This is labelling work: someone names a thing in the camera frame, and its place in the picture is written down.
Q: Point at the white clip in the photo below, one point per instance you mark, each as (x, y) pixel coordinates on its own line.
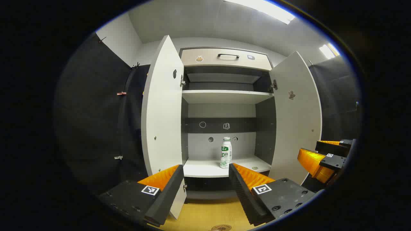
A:
(118, 157)

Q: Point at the beige drawer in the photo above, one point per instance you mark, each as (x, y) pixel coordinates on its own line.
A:
(224, 62)

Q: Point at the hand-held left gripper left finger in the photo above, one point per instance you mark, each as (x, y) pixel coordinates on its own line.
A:
(168, 195)

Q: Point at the red clip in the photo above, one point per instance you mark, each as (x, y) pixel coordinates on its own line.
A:
(121, 93)

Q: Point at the grey cabinet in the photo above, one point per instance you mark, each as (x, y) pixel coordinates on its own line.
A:
(221, 96)

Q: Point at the black clip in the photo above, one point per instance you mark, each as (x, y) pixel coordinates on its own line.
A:
(102, 39)
(136, 65)

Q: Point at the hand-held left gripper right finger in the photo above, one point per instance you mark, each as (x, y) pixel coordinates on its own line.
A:
(244, 195)

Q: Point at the small ceiling light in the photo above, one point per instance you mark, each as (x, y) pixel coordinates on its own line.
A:
(328, 50)

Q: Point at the black backdrop cloth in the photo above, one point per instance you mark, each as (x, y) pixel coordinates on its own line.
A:
(93, 112)
(337, 96)

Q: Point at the white cabinet door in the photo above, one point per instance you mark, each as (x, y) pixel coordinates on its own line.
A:
(297, 128)
(162, 112)

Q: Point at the white bottle with green label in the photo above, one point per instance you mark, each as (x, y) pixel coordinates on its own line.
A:
(225, 154)

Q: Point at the long ceiling light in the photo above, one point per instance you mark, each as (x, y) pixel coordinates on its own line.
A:
(263, 9)

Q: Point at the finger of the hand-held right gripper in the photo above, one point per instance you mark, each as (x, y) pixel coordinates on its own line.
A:
(332, 161)
(330, 148)

